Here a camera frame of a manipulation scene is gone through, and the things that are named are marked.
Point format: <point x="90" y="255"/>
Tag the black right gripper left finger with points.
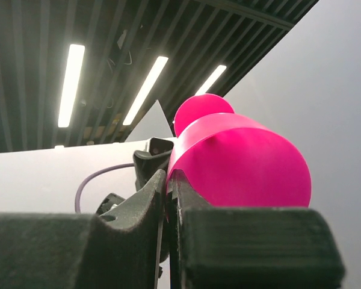
<point x="119" y="249"/>

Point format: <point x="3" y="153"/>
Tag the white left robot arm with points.
<point x="111" y="201"/>

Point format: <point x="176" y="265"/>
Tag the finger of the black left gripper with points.
<point x="146" y="166"/>

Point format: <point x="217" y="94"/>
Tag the magenta plastic wine glass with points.
<point x="232" y="160"/>

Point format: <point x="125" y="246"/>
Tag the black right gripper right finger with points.
<point x="218" y="247"/>

